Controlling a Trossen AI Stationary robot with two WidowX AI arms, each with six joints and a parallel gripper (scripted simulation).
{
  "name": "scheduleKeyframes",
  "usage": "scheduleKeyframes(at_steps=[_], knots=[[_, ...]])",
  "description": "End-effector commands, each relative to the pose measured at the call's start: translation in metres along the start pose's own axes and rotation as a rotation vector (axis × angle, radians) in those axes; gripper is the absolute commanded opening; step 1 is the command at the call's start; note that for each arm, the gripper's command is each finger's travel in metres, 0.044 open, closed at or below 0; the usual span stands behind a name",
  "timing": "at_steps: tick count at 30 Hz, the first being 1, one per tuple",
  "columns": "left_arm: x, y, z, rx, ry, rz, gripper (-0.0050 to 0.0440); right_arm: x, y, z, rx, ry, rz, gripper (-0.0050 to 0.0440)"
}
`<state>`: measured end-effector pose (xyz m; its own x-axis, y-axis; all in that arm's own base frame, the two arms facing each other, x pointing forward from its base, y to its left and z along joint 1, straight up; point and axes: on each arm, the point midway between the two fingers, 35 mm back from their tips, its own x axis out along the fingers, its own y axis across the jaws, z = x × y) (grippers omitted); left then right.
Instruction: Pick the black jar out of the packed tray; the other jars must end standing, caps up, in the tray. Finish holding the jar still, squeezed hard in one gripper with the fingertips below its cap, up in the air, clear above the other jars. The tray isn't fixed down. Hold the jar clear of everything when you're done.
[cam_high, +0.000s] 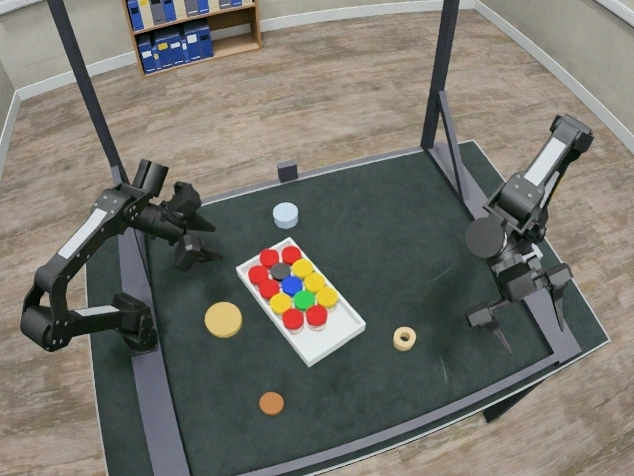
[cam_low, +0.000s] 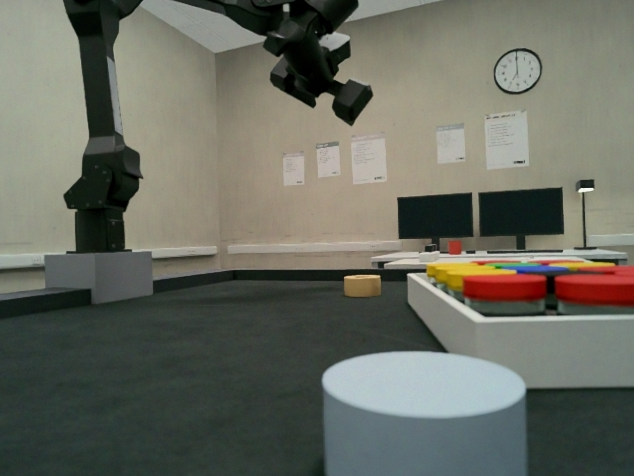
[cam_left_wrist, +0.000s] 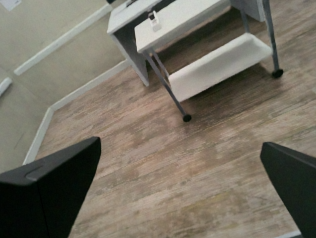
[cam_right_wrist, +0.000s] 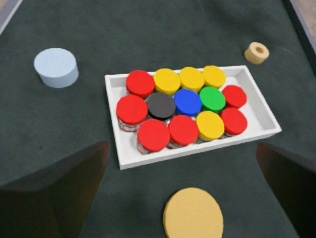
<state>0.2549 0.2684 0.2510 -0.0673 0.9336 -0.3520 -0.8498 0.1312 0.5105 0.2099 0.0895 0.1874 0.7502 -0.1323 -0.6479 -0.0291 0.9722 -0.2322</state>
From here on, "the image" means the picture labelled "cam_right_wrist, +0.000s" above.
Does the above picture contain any tan round jar lid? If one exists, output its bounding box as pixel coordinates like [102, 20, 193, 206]
[163, 188, 223, 238]

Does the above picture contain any blue jar cap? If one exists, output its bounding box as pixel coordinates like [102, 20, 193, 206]
[170, 89, 202, 120]

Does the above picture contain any tan roll of tape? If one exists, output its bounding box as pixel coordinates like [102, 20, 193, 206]
[244, 43, 268, 65]

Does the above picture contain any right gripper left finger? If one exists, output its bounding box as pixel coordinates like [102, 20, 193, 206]
[0, 141, 109, 238]

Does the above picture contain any green jar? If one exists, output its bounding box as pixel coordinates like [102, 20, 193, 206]
[194, 87, 225, 118]

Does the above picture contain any white rectangular tray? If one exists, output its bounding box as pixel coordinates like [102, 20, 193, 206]
[105, 66, 281, 169]

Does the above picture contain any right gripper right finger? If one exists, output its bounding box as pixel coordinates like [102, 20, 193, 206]
[256, 142, 316, 238]

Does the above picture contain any red jar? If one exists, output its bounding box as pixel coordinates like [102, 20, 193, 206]
[116, 95, 148, 133]
[216, 85, 247, 116]
[217, 108, 248, 140]
[125, 71, 155, 103]
[136, 119, 170, 156]
[166, 115, 199, 150]

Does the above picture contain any yellow jar cap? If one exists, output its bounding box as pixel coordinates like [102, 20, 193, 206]
[175, 67, 204, 95]
[197, 66, 226, 95]
[193, 111, 224, 145]
[152, 69, 181, 98]

